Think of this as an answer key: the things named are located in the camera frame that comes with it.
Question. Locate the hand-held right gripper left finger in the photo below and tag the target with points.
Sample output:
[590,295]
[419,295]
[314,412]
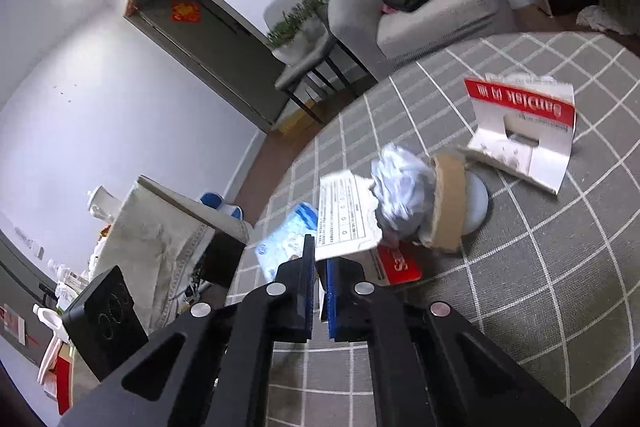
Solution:
[299,302]

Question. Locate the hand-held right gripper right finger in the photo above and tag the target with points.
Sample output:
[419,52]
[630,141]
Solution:
[337,302]

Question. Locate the white printed paper sheet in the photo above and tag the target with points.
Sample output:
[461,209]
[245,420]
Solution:
[345,217]

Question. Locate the white round plastic lid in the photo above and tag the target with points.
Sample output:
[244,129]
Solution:
[476,204]

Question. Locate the blue white plastic packet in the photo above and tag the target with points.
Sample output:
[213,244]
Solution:
[282,247]

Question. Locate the red cardboard piece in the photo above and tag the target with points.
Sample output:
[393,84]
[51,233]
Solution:
[400,266]

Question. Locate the crumpled white plastic wrap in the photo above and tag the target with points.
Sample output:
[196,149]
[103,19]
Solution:
[400,192]

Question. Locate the brown cardboard tape roll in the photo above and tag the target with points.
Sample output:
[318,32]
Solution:
[447,202]

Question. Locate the beige cloth covered table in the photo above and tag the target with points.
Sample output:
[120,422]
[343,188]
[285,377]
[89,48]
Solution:
[150,237]

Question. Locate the brown cardboard box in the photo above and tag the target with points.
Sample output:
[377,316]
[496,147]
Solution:
[295,124]

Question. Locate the black speaker box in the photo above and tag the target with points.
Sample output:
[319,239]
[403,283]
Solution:
[107,322]

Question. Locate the white kettle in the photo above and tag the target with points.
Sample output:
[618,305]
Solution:
[102,202]

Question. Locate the grey chair with black legs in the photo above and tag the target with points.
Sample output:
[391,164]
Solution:
[305,57]

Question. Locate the red white torn carton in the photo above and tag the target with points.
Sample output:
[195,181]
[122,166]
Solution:
[525,142]

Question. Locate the grey door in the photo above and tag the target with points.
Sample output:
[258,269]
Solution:
[200,47]

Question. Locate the green potted plant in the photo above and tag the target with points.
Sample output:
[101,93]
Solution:
[295,19]

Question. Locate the grey armchair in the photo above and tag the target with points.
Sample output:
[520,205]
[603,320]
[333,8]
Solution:
[440,24]

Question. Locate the pink patterned pouch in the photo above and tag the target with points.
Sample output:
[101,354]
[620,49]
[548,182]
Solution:
[390,9]

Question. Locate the red door decoration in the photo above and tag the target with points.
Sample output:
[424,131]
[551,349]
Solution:
[185,12]

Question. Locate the white fluffy rug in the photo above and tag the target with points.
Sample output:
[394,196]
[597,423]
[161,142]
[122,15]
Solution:
[602,19]

